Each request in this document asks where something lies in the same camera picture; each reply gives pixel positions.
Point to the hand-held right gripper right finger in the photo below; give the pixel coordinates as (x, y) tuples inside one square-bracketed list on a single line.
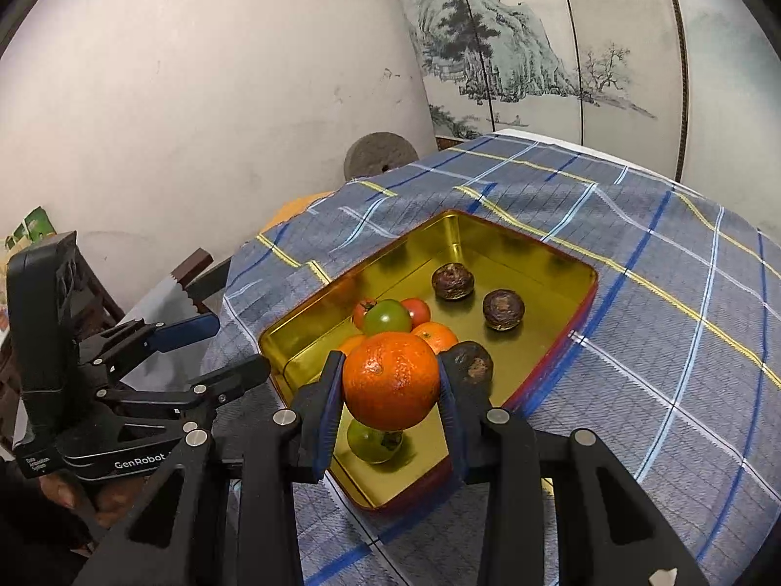
[(454, 415)]

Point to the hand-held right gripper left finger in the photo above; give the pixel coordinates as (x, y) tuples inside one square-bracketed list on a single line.
[(327, 418)]

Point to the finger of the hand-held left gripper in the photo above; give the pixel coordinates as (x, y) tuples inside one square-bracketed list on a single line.
[(183, 329), (226, 378)]

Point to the dark brown passion fruit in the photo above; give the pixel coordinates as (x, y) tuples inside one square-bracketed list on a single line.
[(476, 363)]

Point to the small orange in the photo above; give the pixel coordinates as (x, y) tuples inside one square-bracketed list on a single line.
[(390, 381)]

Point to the red tin box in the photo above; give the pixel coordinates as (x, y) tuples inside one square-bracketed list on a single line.
[(531, 342)]

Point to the large red tomato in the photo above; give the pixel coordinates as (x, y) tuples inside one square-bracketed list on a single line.
[(420, 311)]

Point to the small red tomato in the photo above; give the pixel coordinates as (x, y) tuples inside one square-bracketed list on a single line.
[(363, 314)]

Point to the green tomato with stem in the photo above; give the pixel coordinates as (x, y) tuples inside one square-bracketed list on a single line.
[(387, 317)]

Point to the person's left hand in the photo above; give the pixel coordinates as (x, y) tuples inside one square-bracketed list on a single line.
[(79, 494)]

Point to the white jagged-edged board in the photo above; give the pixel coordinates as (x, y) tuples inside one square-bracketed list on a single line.
[(155, 302)]

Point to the brown wooden block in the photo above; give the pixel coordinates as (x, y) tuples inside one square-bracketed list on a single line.
[(192, 263)]

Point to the dark wooden chair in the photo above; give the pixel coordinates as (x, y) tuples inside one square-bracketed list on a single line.
[(94, 293)]

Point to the green box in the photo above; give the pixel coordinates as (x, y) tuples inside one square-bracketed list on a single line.
[(27, 229)]

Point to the orange fabric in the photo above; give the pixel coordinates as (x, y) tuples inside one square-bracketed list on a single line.
[(293, 207)]

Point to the blue-grey plaid tablecloth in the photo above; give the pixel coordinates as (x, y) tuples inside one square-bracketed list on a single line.
[(640, 317)]

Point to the grey round stone disc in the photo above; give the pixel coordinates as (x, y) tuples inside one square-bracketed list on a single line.
[(378, 155)]

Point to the landscape-painted folding screen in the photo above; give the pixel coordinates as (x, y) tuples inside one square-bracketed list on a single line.
[(610, 12)]

